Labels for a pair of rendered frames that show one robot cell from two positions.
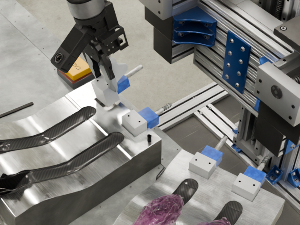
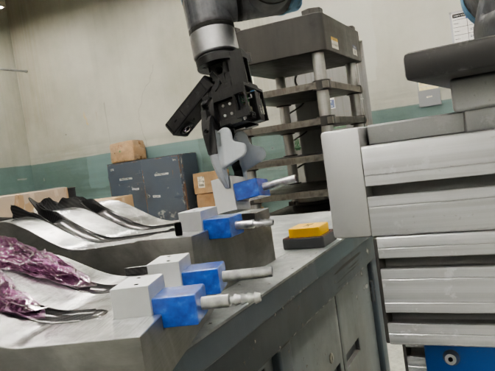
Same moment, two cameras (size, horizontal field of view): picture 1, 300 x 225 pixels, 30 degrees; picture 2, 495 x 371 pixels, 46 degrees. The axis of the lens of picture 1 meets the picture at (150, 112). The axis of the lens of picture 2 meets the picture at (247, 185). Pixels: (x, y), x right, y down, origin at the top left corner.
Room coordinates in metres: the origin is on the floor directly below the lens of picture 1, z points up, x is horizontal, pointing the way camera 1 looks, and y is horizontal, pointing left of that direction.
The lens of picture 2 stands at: (0.59, -0.74, 0.98)
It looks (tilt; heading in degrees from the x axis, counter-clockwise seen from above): 3 degrees down; 65
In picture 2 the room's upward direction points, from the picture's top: 8 degrees counter-clockwise
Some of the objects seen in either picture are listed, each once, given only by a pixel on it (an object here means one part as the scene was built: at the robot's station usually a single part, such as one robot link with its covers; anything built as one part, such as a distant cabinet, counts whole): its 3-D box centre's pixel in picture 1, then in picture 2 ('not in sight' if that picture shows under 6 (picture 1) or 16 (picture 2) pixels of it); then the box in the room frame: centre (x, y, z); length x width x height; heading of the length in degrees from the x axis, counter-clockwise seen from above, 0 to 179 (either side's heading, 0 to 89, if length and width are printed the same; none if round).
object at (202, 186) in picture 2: not in sight; (228, 200); (3.64, 6.38, 0.42); 0.86 x 0.33 x 0.83; 130
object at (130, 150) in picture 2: not in sight; (127, 151); (2.66, 7.41, 1.26); 0.42 x 0.33 x 0.29; 130
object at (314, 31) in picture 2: not in sight; (311, 140); (3.54, 3.97, 1.03); 1.54 x 0.94 x 2.06; 40
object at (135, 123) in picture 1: (150, 117); (230, 225); (0.90, 0.00, 0.89); 0.13 x 0.05 x 0.05; 129
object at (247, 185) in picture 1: (255, 176); (191, 304); (0.75, -0.23, 0.86); 0.13 x 0.05 x 0.05; 146
